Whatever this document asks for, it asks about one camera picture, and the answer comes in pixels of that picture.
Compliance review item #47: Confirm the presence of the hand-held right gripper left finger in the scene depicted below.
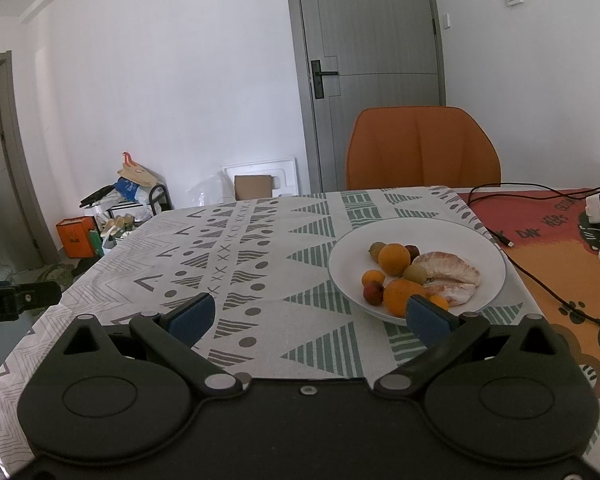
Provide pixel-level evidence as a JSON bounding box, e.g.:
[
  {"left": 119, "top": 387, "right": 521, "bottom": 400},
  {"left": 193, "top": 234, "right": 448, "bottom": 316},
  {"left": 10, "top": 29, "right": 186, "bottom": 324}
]
[{"left": 60, "top": 292, "right": 243, "bottom": 401}]

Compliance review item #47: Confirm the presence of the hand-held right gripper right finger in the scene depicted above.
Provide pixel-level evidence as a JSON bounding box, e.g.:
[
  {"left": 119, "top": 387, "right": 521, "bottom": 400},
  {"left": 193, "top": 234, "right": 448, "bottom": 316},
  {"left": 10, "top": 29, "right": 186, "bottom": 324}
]
[{"left": 375, "top": 294, "right": 561, "bottom": 401}]

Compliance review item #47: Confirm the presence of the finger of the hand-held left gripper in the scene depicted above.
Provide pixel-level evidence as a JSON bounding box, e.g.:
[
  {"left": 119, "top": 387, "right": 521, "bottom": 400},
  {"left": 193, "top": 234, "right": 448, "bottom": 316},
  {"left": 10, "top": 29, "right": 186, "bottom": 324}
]
[{"left": 16, "top": 281, "right": 62, "bottom": 312}]

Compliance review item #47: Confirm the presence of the orange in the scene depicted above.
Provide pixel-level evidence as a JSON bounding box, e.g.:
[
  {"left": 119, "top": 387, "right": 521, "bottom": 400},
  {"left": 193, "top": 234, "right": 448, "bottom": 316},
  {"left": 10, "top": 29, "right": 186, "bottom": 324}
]
[
  {"left": 378, "top": 243, "right": 411, "bottom": 276},
  {"left": 383, "top": 279, "right": 428, "bottom": 317}
]

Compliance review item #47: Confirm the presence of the peeled pomelo segment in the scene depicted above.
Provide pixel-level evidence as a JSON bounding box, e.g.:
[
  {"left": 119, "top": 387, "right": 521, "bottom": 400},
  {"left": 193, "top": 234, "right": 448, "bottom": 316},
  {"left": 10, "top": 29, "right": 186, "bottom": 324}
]
[
  {"left": 411, "top": 251, "right": 482, "bottom": 287},
  {"left": 422, "top": 281, "right": 476, "bottom": 307}
]

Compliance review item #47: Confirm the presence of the white plate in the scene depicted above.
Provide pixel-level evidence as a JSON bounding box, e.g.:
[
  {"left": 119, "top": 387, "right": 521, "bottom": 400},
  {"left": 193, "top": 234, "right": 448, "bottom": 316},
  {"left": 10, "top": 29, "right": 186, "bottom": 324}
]
[{"left": 327, "top": 217, "right": 508, "bottom": 326}]

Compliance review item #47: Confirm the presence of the orange box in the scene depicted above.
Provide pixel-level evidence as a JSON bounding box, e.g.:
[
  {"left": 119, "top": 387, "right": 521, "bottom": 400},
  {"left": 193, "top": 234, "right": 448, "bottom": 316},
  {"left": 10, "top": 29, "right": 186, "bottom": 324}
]
[{"left": 56, "top": 216, "right": 98, "bottom": 258}]

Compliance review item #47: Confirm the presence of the white green patterned tablecloth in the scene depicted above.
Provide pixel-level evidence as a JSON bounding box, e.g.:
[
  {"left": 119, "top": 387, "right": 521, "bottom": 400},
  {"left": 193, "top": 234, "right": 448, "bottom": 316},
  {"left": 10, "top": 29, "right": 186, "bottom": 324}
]
[{"left": 0, "top": 186, "right": 600, "bottom": 480}]

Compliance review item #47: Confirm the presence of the black folded tripod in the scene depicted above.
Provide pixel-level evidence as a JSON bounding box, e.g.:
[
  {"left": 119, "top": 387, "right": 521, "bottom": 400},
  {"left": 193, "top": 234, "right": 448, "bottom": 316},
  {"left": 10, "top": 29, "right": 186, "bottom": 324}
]
[{"left": 80, "top": 185, "right": 116, "bottom": 208}]

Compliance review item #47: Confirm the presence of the black metal rack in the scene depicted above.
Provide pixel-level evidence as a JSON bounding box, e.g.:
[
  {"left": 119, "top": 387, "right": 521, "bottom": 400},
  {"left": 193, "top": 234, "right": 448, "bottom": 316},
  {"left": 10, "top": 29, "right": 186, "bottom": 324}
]
[{"left": 149, "top": 185, "right": 175, "bottom": 213}]

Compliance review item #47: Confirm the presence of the clear plastic sheet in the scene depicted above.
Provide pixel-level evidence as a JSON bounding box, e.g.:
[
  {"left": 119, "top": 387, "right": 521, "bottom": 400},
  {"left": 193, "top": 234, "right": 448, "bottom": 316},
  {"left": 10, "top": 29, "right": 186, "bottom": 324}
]
[{"left": 187, "top": 175, "right": 231, "bottom": 206}]

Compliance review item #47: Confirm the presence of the orange red printed tablecloth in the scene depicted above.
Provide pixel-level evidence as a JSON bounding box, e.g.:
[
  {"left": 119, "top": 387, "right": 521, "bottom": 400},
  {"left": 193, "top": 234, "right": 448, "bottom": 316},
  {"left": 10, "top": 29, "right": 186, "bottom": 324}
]
[{"left": 455, "top": 187, "right": 600, "bottom": 461}]

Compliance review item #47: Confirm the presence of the blue white bag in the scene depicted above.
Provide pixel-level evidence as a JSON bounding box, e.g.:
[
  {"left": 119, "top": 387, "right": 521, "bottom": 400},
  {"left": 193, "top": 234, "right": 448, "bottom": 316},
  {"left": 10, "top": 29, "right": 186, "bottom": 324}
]
[{"left": 114, "top": 177, "right": 148, "bottom": 203}]

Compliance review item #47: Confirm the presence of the brown cardboard box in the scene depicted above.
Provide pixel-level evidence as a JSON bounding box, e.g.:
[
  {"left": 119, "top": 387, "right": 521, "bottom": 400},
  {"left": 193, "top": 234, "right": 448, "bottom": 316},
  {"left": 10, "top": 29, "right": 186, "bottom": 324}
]
[{"left": 234, "top": 175, "right": 273, "bottom": 202}]

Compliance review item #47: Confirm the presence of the white foam packaging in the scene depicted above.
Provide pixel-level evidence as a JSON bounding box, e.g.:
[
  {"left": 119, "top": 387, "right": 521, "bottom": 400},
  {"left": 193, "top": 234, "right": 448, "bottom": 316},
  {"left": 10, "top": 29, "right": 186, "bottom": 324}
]
[{"left": 222, "top": 156, "right": 299, "bottom": 203}]

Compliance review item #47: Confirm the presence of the orange chair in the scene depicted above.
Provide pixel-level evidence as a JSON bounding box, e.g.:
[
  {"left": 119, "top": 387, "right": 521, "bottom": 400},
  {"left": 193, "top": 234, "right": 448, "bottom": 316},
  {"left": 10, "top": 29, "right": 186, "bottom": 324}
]
[{"left": 346, "top": 106, "right": 502, "bottom": 191}]

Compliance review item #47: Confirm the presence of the grey door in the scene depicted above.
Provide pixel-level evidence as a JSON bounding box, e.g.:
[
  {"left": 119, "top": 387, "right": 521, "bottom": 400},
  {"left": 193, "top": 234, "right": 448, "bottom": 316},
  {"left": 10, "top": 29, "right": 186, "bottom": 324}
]
[{"left": 282, "top": 0, "right": 448, "bottom": 196}]

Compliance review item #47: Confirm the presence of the black cable with plug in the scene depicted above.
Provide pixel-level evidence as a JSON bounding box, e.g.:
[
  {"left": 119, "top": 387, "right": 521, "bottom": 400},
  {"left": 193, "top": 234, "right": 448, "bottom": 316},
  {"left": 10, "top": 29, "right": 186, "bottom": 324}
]
[{"left": 467, "top": 180, "right": 600, "bottom": 248}]

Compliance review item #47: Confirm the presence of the paper bag with orange handle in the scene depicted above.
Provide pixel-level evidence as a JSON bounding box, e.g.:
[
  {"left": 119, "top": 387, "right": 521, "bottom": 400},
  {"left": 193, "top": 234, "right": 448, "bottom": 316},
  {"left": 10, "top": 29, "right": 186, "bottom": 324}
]
[{"left": 117, "top": 151, "right": 158, "bottom": 186}]

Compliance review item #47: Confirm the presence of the grey doorway frame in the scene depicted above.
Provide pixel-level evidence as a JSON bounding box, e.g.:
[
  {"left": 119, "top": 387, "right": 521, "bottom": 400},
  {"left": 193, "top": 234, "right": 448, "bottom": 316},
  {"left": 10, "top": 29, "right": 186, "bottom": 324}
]
[{"left": 0, "top": 51, "right": 46, "bottom": 266}]

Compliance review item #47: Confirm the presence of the black door handle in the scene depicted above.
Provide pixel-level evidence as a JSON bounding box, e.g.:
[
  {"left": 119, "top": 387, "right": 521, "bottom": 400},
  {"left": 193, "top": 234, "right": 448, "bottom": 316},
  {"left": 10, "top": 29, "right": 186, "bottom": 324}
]
[{"left": 311, "top": 60, "right": 339, "bottom": 99}]

